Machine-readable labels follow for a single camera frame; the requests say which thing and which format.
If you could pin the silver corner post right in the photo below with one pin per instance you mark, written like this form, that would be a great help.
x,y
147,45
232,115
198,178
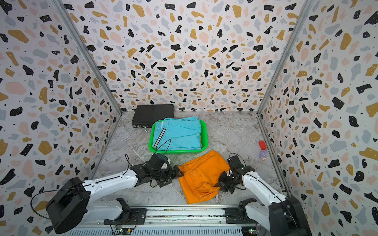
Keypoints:
x,y
289,46

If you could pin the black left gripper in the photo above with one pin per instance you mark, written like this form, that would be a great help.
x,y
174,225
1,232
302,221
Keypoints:
x,y
170,177

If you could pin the red block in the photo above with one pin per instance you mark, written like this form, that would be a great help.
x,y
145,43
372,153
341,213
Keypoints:
x,y
262,145

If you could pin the green plastic basket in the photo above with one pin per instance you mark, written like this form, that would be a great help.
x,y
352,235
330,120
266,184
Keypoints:
x,y
204,142

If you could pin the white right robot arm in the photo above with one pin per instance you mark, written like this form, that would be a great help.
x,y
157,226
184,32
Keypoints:
x,y
279,214

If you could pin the teal pants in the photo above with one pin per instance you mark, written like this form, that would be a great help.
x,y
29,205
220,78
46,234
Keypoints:
x,y
177,134

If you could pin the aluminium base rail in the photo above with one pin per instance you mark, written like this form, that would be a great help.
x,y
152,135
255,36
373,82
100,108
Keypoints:
x,y
191,221

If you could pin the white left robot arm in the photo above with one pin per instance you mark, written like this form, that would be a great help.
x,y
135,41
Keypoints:
x,y
78,201

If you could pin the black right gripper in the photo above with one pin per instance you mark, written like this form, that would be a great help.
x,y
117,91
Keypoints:
x,y
221,183

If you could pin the silver corner post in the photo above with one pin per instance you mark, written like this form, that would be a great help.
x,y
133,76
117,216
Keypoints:
x,y
289,46
62,12

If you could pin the small purple toy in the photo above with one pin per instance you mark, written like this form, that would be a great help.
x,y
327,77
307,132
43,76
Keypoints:
x,y
264,154

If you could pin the orange pants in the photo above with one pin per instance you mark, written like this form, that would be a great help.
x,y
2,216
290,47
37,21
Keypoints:
x,y
201,176

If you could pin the black flat box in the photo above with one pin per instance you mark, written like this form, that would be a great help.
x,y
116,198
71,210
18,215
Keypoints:
x,y
146,115

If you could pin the silver corner post left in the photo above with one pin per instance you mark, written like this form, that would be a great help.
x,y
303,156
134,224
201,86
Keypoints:
x,y
62,12

